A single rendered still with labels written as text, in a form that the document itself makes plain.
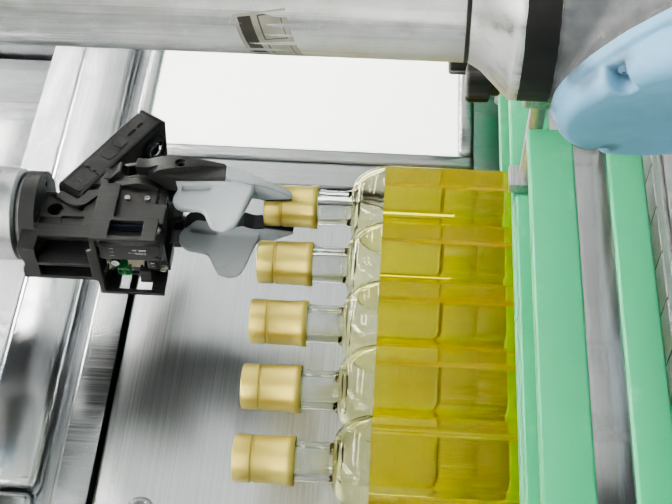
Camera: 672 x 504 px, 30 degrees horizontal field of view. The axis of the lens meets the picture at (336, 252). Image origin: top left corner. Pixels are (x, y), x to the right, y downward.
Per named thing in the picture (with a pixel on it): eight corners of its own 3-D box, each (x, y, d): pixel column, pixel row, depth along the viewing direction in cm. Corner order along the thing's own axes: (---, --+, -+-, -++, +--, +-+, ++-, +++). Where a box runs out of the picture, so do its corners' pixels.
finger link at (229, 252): (284, 295, 103) (172, 279, 102) (290, 239, 107) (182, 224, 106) (288, 272, 101) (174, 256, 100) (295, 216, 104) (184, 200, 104)
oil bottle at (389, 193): (603, 217, 105) (349, 205, 106) (615, 172, 101) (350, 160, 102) (608, 270, 102) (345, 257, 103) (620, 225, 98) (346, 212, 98)
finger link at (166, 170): (233, 207, 101) (130, 213, 103) (236, 191, 102) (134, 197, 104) (220, 168, 98) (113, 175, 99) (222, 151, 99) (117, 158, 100)
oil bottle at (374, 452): (623, 462, 92) (332, 446, 93) (638, 424, 87) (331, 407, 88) (629, 534, 88) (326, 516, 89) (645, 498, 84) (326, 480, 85)
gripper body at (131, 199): (173, 298, 102) (26, 291, 102) (188, 217, 107) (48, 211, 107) (163, 238, 96) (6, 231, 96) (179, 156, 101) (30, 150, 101)
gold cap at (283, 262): (315, 259, 102) (261, 257, 102) (314, 232, 99) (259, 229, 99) (312, 295, 99) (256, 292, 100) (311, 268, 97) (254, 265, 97)
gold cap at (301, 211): (320, 205, 105) (268, 202, 105) (319, 176, 102) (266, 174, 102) (317, 237, 103) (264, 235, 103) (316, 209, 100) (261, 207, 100)
